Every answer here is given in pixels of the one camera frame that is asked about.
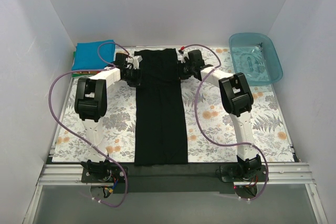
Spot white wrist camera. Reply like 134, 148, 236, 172
128, 56, 142, 69
177, 49, 189, 63

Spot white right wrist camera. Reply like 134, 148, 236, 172
177, 49, 189, 63

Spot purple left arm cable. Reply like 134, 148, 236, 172
48, 42, 129, 207

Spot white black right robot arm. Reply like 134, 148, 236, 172
178, 47, 264, 182

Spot black t shirt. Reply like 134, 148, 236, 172
134, 49, 188, 166

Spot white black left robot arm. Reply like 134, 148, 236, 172
74, 53, 142, 182

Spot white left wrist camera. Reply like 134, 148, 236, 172
128, 56, 142, 69

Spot aluminium frame rail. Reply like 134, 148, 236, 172
24, 160, 328, 223

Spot teal plastic bin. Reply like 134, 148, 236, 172
229, 33, 283, 86

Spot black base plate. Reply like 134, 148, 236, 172
80, 161, 266, 194

